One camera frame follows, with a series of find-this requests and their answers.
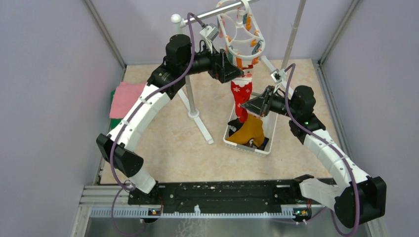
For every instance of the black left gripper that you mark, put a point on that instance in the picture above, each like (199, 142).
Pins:
(221, 67)

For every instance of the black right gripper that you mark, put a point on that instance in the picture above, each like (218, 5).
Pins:
(260, 104)

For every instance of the black sock with grey pattern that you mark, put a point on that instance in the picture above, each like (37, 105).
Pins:
(233, 126)

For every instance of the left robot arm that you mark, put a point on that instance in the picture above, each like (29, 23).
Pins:
(181, 60)

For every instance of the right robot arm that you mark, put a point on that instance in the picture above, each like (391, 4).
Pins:
(356, 197)

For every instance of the white round clip hanger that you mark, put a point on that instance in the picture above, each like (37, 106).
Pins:
(243, 39)

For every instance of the white perforated plastic basket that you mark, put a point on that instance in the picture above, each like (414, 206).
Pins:
(269, 127)

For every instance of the pink folded cloth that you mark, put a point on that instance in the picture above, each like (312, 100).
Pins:
(124, 97)

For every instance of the green folded cloth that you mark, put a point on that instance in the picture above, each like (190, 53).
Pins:
(114, 121)

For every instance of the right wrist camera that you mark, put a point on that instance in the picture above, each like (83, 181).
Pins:
(280, 78)

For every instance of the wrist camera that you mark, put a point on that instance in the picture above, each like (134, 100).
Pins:
(209, 32)
(280, 78)

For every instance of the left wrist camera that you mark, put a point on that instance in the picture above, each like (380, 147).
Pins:
(209, 32)

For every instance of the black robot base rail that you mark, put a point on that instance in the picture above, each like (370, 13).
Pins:
(224, 199)

